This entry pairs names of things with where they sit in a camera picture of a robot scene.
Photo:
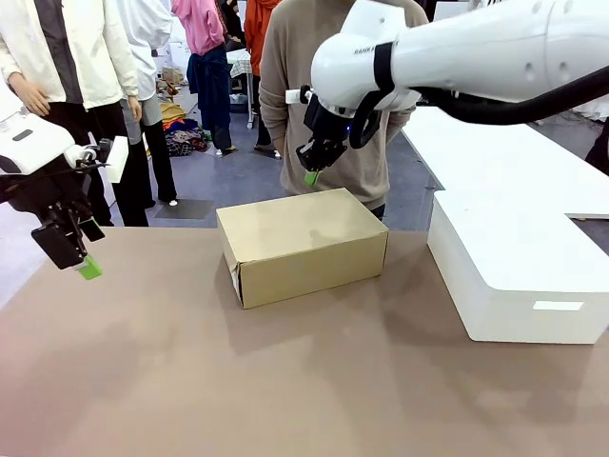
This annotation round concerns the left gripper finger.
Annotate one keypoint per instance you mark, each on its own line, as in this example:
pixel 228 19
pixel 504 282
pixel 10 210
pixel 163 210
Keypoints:
pixel 92 228
pixel 59 245

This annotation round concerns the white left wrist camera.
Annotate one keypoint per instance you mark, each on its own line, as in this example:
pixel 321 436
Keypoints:
pixel 116 159

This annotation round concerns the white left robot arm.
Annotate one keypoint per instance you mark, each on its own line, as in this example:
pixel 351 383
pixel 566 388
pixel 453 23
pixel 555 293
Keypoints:
pixel 28 140

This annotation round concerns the mannequin in white jacket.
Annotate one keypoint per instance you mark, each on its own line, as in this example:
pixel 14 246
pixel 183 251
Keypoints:
pixel 95 47

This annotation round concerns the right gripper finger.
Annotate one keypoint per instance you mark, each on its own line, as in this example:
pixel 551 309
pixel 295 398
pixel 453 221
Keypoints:
pixel 311 177
pixel 333 152

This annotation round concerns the person's left forearm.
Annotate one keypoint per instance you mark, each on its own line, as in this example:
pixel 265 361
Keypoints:
pixel 397 126

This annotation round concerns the white low platform block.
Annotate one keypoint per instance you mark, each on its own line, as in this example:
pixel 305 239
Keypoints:
pixel 514 266

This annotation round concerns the mannequin in white shirt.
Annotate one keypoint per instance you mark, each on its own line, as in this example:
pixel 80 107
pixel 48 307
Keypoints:
pixel 143 38

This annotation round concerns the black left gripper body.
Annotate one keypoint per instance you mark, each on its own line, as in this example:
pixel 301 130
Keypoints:
pixel 43 195

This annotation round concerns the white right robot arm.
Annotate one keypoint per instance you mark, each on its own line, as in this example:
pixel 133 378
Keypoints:
pixel 476 43

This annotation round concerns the colourful clothes pile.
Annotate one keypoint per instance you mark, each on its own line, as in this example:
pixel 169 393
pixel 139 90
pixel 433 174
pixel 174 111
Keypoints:
pixel 181 133

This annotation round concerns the mannequin in pink hoodie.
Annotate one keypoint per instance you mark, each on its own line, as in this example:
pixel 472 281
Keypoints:
pixel 200 24

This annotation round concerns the black floor mat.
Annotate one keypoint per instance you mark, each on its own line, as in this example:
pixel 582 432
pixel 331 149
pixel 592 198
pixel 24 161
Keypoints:
pixel 185 209

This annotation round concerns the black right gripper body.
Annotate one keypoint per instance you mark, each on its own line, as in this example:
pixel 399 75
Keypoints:
pixel 328 124

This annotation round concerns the person's right forearm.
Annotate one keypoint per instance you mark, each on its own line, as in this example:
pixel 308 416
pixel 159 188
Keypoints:
pixel 269 119

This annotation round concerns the person in beige sweater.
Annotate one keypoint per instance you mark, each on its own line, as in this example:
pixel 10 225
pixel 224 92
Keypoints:
pixel 290 71

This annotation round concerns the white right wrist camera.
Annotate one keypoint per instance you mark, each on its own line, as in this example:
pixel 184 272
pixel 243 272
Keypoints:
pixel 297 95

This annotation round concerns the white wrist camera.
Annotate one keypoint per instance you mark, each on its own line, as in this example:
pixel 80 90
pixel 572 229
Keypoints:
pixel 116 159
pixel 297 95

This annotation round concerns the brown cardboard shoe box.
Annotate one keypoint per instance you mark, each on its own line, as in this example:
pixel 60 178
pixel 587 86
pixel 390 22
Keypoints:
pixel 304 228

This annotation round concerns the white cartons stack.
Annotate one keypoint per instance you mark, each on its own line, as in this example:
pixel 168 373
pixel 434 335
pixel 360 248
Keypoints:
pixel 176 52

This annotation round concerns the orange garment figure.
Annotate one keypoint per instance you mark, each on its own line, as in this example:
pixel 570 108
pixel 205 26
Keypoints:
pixel 257 28

